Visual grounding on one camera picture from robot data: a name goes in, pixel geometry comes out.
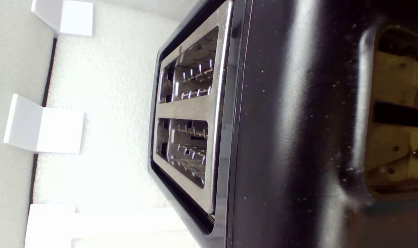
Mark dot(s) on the black two-slot toaster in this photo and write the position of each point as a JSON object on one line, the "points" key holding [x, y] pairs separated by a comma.
{"points": [[281, 137]]}

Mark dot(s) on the white wall clip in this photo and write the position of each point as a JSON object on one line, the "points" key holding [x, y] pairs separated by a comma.
{"points": [[47, 224], [71, 17], [54, 131]]}

